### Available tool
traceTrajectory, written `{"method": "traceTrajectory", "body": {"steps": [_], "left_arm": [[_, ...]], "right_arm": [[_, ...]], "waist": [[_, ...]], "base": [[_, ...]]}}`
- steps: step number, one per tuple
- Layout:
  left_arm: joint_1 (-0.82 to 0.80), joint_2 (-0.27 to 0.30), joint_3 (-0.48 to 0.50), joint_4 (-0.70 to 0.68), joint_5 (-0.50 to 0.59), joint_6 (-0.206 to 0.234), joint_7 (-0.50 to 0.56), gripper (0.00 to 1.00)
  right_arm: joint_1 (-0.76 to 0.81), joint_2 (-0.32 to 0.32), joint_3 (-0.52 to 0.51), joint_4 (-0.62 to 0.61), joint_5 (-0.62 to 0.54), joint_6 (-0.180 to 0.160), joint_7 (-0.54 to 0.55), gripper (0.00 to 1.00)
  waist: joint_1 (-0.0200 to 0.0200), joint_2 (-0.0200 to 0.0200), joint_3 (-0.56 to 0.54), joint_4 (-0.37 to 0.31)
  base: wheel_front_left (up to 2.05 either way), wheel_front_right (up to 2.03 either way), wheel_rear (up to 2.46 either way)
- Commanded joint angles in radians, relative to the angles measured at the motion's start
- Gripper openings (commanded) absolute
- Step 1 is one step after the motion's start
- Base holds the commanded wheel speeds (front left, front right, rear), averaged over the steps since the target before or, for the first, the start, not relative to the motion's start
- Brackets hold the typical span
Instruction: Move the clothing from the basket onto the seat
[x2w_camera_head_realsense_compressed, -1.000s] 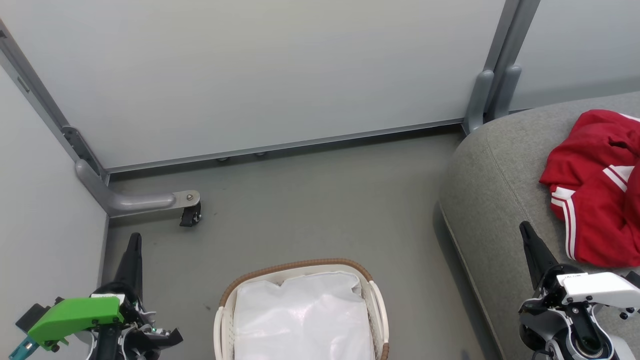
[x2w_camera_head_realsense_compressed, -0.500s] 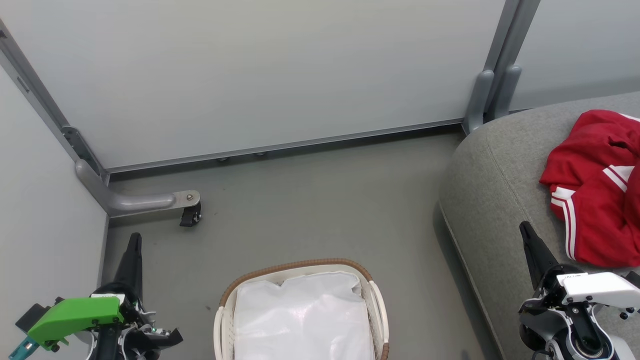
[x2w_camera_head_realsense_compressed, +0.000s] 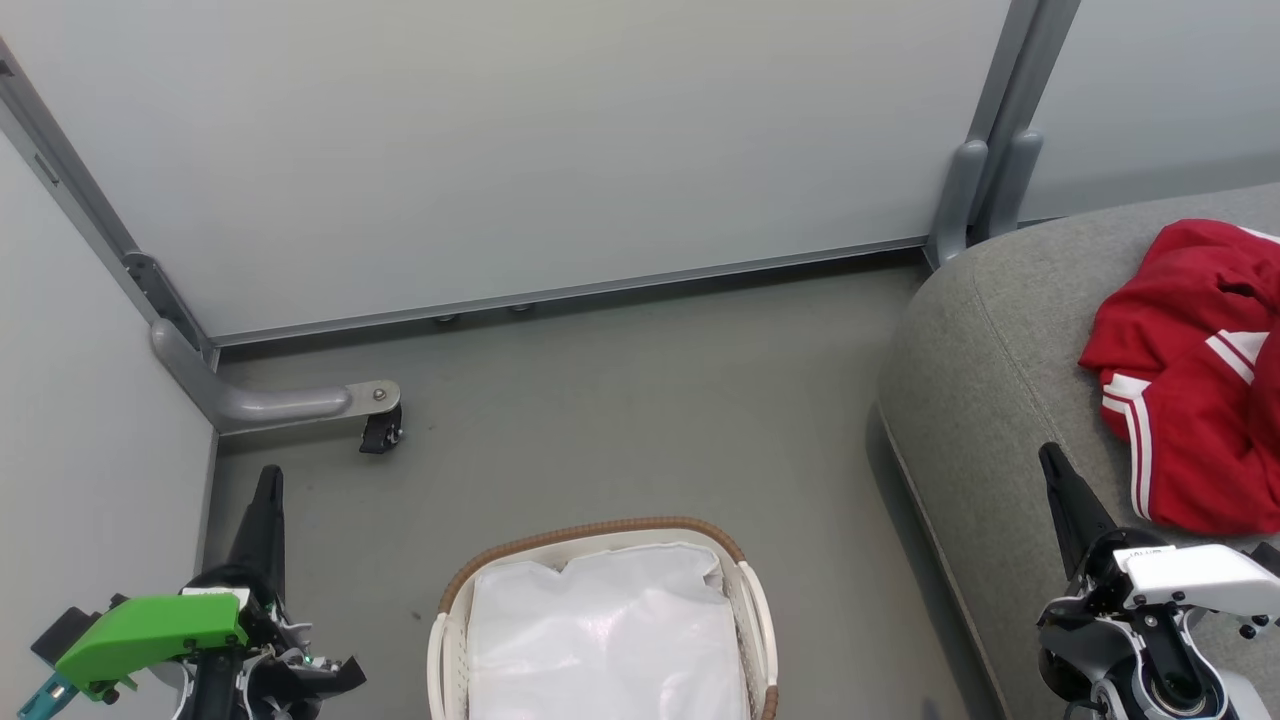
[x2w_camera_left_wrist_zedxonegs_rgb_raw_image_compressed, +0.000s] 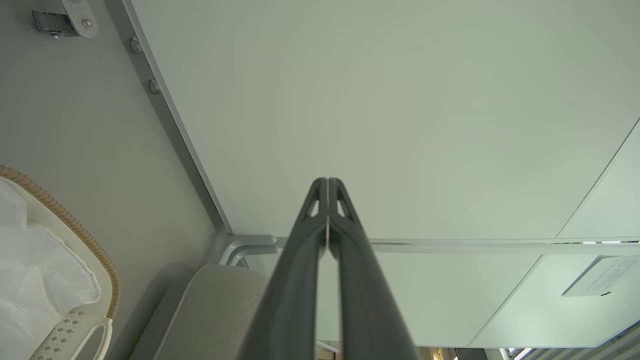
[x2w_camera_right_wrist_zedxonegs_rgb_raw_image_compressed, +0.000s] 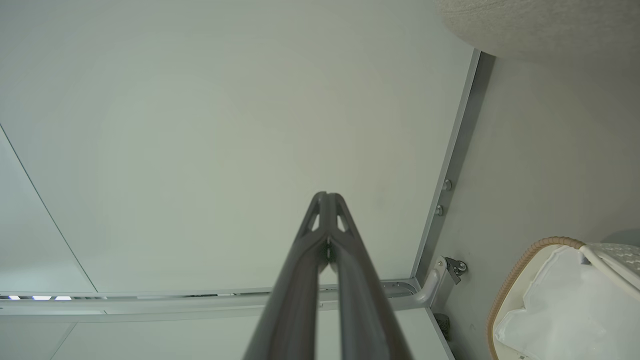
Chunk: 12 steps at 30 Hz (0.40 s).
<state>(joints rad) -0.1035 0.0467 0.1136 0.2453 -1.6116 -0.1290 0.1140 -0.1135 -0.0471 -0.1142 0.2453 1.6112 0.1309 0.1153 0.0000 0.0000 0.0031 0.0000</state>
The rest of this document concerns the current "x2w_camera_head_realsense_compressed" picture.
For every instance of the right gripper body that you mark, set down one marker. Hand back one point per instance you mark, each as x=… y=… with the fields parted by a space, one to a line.
x=1090 y=630

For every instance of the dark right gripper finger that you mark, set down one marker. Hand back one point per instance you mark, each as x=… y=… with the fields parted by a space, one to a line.
x=1080 y=515

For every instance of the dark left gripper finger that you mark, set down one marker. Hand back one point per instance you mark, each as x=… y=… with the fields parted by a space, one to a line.
x=263 y=530

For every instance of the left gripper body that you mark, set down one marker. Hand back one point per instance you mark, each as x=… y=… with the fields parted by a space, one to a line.
x=275 y=650

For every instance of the red garment with white stripes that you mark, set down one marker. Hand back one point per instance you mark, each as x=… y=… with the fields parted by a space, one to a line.
x=1180 y=400

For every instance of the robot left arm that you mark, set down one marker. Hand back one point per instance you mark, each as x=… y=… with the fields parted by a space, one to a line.
x=212 y=692

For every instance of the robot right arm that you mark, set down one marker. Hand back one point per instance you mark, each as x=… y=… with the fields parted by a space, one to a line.
x=1180 y=685

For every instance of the white basket with brown rim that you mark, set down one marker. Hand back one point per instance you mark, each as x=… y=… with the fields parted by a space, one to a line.
x=450 y=650

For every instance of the grey curved partition foot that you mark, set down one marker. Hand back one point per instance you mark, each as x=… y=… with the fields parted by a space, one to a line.
x=260 y=403

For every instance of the black caster wheel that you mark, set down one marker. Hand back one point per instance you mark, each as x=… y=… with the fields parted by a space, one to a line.
x=380 y=432

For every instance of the grey fabric sofa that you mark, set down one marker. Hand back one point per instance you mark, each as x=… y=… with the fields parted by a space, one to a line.
x=990 y=380

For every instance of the white plastic bag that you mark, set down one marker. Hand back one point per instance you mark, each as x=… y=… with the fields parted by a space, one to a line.
x=610 y=640

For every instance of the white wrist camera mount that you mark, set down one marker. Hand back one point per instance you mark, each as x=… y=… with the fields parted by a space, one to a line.
x=1200 y=575

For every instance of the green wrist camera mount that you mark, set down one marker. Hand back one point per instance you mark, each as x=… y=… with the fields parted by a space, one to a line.
x=150 y=635

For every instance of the grey partition post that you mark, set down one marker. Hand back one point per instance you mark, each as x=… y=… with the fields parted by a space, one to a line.
x=985 y=180

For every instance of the grey partition side rail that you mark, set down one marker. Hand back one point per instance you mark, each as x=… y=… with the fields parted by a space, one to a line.
x=70 y=175

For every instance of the grey partition bottom rail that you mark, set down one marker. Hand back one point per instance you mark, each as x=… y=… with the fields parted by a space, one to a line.
x=600 y=290

